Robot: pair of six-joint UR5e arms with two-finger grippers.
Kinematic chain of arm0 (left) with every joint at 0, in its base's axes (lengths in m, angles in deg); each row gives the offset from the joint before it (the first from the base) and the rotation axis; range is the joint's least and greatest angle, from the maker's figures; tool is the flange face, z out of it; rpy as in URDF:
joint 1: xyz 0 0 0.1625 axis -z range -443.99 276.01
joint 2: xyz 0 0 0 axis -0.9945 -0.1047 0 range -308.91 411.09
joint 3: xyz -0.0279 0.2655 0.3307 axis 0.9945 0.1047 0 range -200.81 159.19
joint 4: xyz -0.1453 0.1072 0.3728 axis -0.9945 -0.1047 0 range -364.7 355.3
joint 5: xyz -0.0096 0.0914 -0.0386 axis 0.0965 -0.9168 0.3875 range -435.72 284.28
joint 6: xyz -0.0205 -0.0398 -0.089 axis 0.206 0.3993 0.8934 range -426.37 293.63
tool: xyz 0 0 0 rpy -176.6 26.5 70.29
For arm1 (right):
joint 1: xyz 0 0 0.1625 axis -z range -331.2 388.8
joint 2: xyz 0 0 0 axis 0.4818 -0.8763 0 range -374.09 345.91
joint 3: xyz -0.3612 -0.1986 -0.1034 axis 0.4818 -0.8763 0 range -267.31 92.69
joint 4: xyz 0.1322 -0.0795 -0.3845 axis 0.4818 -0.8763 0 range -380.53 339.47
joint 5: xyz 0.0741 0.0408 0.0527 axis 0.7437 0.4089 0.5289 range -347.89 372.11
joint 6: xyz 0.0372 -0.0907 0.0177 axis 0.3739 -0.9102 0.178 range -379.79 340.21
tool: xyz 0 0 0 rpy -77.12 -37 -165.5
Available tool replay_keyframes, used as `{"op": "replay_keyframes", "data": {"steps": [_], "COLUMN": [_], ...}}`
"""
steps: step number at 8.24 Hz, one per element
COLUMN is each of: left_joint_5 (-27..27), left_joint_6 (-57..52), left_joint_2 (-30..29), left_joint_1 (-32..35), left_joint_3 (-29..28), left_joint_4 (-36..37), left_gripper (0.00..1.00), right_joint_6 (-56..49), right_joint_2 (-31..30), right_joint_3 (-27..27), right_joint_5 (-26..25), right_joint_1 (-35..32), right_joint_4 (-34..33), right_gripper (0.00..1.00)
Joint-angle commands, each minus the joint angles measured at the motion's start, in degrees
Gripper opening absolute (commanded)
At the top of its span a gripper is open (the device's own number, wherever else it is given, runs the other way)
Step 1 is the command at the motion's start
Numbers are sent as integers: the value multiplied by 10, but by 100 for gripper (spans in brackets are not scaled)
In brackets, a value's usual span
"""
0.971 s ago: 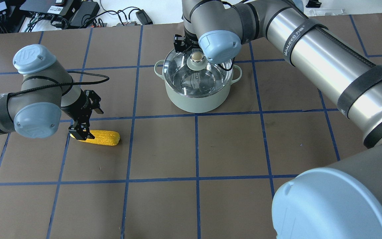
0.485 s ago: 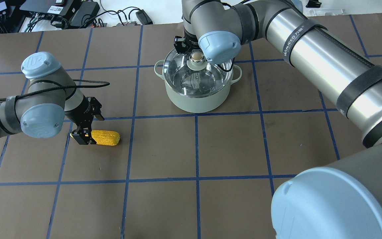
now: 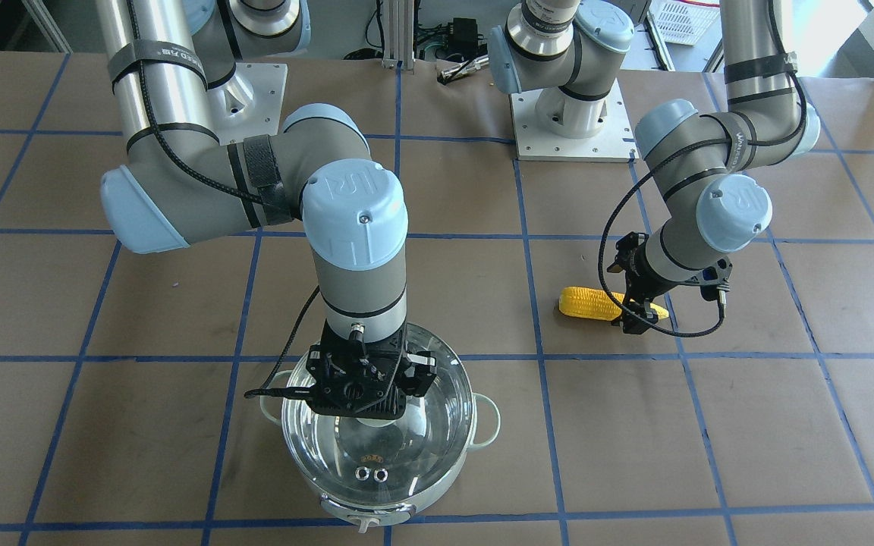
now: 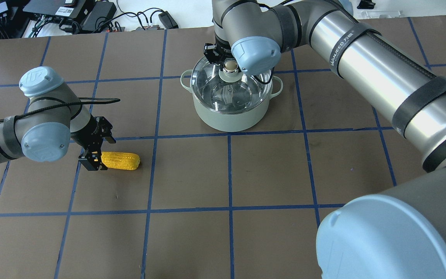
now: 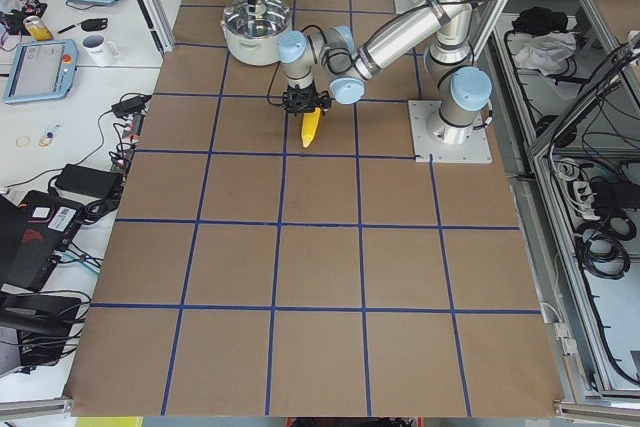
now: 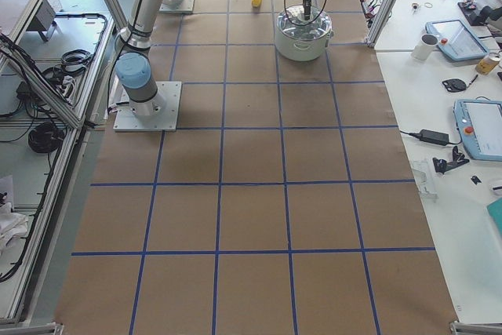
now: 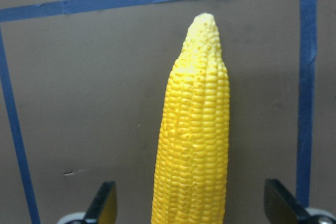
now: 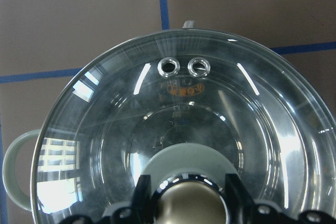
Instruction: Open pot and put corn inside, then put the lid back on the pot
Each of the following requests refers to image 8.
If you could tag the glass pot lid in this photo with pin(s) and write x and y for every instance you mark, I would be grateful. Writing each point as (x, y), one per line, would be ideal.
(183, 119)

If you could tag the brown paper table cover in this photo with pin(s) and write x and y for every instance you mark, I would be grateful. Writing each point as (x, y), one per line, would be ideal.
(45, 42)

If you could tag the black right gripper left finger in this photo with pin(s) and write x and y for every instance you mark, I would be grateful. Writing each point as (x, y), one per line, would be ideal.
(135, 211)

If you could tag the white cooking pot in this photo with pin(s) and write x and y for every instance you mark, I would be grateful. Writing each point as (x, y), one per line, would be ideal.
(15, 169)

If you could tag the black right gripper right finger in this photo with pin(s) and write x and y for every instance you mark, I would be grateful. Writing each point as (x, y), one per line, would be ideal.
(243, 209)

